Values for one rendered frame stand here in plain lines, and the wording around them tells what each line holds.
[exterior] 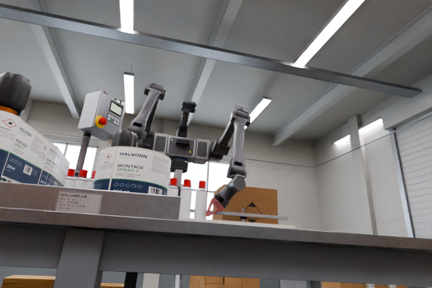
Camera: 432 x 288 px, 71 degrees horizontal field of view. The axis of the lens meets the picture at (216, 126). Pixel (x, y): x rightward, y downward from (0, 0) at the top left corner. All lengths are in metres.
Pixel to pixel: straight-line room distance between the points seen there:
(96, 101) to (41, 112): 6.21
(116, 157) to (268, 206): 1.03
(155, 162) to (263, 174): 6.88
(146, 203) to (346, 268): 0.38
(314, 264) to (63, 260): 0.42
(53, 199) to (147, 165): 0.27
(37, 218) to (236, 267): 0.33
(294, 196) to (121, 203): 7.38
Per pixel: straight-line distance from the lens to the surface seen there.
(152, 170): 0.81
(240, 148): 1.50
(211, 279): 4.74
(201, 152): 2.11
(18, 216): 0.56
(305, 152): 8.36
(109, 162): 0.82
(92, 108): 1.54
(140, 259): 0.55
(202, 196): 1.36
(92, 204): 0.60
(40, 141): 0.98
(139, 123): 1.41
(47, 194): 0.62
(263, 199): 1.66
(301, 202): 7.95
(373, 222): 6.60
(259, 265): 0.58
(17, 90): 0.90
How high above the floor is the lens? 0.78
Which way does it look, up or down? 23 degrees up
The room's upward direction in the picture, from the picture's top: 3 degrees clockwise
